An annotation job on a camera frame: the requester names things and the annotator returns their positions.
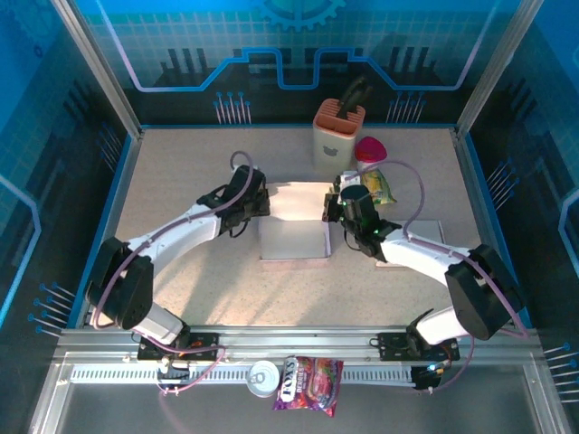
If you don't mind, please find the aluminium frame post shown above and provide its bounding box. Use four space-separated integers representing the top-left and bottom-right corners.
454 0 544 141
49 0 146 141

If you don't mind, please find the white slotted cable duct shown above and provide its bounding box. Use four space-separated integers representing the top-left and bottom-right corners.
70 363 417 385

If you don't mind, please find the yellow Foxs candy bag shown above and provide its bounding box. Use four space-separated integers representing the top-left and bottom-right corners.
356 167 398 205

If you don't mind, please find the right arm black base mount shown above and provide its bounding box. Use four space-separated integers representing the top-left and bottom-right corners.
377 332 460 362

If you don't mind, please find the silver tin can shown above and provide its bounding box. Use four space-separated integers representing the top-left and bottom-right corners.
246 360 281 399

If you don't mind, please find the black knife handle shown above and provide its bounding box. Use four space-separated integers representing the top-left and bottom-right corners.
337 75 375 122

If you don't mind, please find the black electronics box with LEDs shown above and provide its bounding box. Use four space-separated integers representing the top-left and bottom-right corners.
413 361 447 394

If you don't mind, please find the pink lid plastic container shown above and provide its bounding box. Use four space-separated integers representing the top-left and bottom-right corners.
354 137 389 173

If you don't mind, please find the white paper box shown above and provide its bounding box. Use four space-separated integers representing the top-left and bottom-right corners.
374 219 447 270
258 179 337 269

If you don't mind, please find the purple Foxs berries candy bag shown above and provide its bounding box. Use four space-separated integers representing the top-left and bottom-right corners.
271 355 345 418

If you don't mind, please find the aluminium frame rail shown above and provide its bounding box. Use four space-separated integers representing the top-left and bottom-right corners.
52 324 544 358

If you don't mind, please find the cream knife block orange top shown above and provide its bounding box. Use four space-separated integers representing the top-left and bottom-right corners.
311 98 367 175

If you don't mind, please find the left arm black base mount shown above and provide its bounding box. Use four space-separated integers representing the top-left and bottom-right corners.
137 332 226 362

